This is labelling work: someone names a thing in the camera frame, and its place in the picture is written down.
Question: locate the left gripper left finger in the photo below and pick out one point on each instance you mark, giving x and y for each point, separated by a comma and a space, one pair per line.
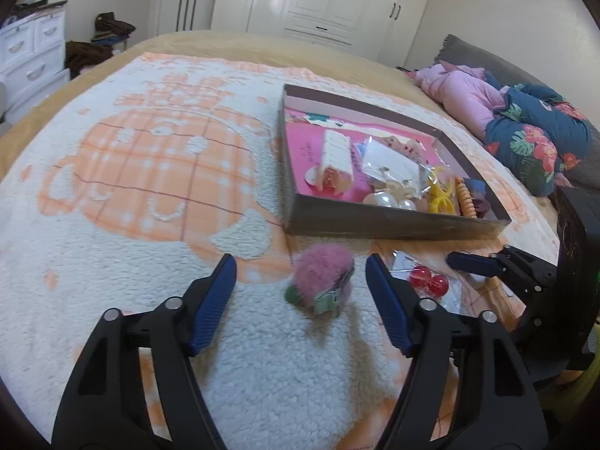
103, 404

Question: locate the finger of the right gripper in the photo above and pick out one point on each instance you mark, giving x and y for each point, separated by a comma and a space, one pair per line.
516, 268

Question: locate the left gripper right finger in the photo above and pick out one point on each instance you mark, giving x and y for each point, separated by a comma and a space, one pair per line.
467, 386

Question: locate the orange spiral hair clip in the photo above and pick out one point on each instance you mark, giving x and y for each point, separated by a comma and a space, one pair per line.
467, 208

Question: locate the red bead earrings packet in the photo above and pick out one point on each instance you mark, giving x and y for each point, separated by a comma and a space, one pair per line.
448, 290

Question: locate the blue box of rings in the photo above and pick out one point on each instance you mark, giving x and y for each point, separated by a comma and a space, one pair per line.
476, 187

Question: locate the yellow hair rings packet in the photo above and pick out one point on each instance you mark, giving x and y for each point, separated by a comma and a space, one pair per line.
441, 191

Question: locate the dotted mesh bow clip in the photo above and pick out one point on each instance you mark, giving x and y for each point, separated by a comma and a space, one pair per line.
411, 148

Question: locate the clear earring stud packet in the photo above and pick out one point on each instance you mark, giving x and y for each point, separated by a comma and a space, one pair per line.
384, 167

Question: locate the pink fuzzy pompom clip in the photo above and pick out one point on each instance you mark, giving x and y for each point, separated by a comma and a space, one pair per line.
321, 281

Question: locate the white comb hair clip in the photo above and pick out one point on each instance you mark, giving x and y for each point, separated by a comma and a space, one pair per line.
335, 169

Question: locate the dark red hair claw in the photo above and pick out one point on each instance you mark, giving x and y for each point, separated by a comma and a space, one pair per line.
481, 205

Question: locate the pearl hair ties packet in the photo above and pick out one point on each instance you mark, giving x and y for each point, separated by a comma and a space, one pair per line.
393, 198

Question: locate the grey headboard cushion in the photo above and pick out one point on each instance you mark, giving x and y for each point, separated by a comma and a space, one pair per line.
459, 52

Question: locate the blue floral quilt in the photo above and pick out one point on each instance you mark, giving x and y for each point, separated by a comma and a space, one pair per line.
538, 135

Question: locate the pink folded quilt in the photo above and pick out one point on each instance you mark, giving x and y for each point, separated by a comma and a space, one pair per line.
463, 92

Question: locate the brown shallow cardboard tray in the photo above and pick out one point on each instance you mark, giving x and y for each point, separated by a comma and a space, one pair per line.
319, 217

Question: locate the orange white plush blanket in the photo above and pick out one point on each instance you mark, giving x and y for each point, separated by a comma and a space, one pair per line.
140, 184

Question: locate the white built-in wardrobe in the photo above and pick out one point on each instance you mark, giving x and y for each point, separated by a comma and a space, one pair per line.
377, 30

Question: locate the tan bed cover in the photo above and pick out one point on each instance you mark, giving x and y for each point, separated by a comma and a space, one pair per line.
270, 51

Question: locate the brown clothes heap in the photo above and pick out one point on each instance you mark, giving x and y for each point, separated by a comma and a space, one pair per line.
79, 55

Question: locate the white plastic drawer cabinet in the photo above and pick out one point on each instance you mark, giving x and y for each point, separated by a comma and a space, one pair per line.
32, 60

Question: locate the dark clothes pile on stool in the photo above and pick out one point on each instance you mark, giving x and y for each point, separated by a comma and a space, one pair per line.
109, 31

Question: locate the white room door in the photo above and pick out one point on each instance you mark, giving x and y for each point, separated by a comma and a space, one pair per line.
169, 16

